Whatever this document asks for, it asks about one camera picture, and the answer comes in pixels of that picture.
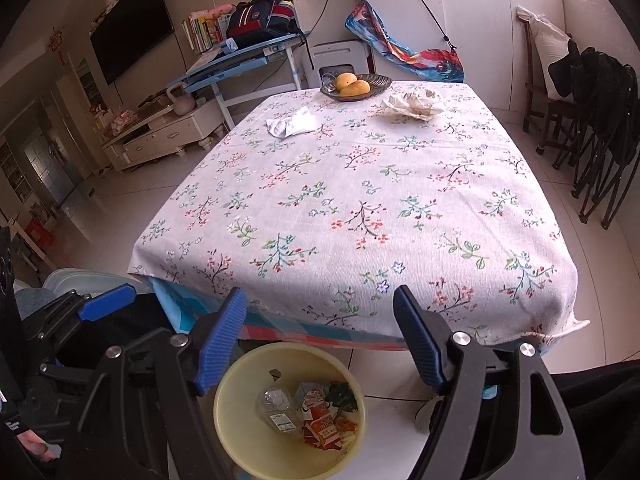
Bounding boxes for checked plastic undercloth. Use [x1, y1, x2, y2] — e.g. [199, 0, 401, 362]
[150, 277, 556, 353]

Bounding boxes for dark fruit bowl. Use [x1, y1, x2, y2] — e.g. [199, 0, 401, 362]
[320, 74, 393, 102]

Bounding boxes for dark striped backpack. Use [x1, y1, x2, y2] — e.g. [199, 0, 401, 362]
[226, 0, 301, 41]

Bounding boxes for denim cloth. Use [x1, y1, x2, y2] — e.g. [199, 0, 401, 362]
[15, 287, 56, 323]

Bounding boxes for pale pink kettlebell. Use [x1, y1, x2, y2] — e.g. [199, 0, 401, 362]
[166, 84, 197, 117]

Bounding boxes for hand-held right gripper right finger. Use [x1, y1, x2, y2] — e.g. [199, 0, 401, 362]
[392, 285, 586, 480]

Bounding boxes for pink bouquet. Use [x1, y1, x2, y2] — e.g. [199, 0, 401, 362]
[111, 110, 138, 136]

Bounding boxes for person's left hand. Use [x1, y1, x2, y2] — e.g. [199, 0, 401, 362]
[17, 429, 58, 463]

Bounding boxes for black flat television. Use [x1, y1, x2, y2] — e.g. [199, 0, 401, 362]
[90, 0, 176, 86]

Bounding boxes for row of books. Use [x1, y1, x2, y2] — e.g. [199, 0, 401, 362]
[181, 9, 228, 53]

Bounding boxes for colourful printed hanging bag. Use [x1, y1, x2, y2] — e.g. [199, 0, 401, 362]
[345, 0, 466, 83]

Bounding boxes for person's right leg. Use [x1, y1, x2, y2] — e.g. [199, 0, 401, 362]
[547, 362, 640, 480]

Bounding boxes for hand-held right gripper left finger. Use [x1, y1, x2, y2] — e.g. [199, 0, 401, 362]
[75, 287, 249, 480]

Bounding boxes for clear plastic bottle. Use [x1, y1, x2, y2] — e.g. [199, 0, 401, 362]
[256, 387, 301, 433]

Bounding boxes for white tissue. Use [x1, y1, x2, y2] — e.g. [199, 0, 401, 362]
[265, 107, 318, 138]

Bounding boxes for white air purifier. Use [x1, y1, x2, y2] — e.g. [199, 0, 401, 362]
[310, 40, 373, 91]

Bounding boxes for black folding chairs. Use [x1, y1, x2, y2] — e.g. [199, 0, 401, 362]
[547, 40, 640, 231]

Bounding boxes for pale blue plastic stool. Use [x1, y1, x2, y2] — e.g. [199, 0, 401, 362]
[42, 267, 151, 296]

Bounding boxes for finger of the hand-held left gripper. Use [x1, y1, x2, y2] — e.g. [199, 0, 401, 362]
[22, 283, 137, 346]

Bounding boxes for white cabinet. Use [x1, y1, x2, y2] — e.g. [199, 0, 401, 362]
[350, 0, 566, 111]

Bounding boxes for cream television cabinet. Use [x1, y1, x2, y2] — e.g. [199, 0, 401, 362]
[102, 105, 226, 171]

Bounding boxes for crumpled beige paper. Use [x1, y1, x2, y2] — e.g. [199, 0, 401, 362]
[380, 90, 448, 122]

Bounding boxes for floral tablecloth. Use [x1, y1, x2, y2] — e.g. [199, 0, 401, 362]
[127, 80, 591, 346]

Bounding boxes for green wrapper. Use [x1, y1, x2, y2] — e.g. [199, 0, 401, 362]
[325, 381, 358, 413]

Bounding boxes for yellow plastic bin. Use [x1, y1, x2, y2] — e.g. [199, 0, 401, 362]
[213, 342, 367, 480]

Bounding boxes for red and white wrapper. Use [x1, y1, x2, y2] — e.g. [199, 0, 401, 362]
[301, 402, 341, 448]

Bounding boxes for blue study desk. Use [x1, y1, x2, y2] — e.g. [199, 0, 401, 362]
[167, 32, 306, 133]

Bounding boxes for red wall ornament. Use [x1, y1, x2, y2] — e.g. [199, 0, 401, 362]
[47, 30, 66, 66]

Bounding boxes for wooden chair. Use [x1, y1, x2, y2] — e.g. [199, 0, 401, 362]
[520, 10, 576, 156]

